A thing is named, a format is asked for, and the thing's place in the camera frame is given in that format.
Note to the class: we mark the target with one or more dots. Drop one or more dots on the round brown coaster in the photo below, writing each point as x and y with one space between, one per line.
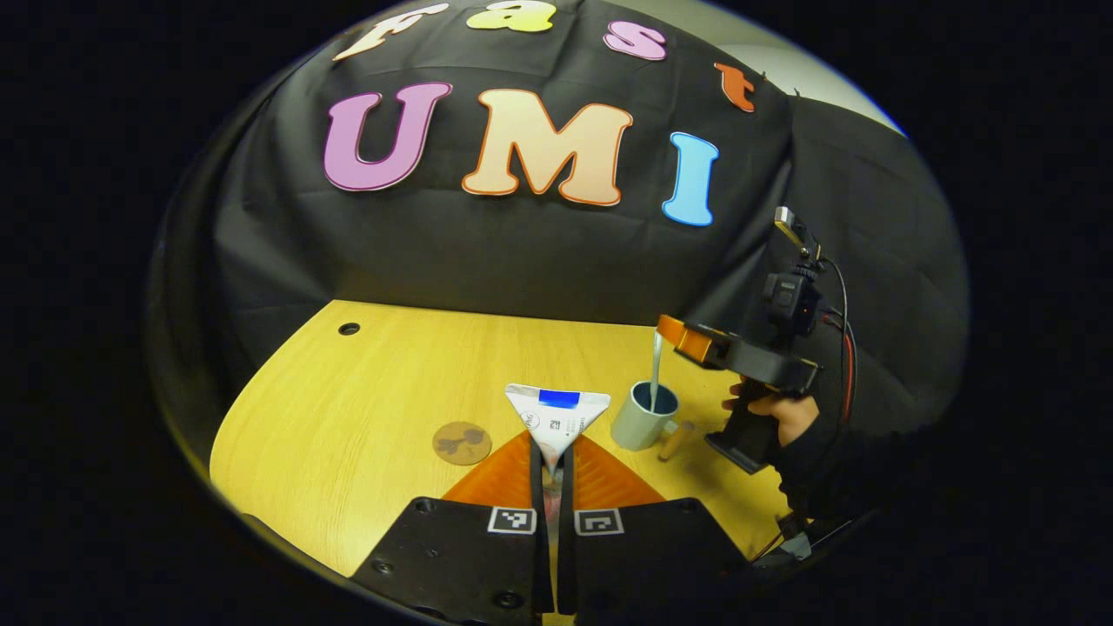
462 443

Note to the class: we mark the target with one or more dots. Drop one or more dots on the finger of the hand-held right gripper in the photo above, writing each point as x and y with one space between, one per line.
696 346

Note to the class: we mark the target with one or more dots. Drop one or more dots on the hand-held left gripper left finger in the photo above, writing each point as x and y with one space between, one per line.
452 556

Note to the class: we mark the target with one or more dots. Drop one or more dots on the pale grey toothbrush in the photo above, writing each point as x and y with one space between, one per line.
656 374

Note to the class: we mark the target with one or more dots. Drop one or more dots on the black backdrop cloth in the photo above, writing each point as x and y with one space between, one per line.
522 252

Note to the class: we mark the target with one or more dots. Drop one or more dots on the white toothpaste tube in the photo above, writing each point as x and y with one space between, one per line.
556 422

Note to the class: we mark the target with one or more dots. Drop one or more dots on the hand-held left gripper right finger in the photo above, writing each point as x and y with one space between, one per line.
643 556

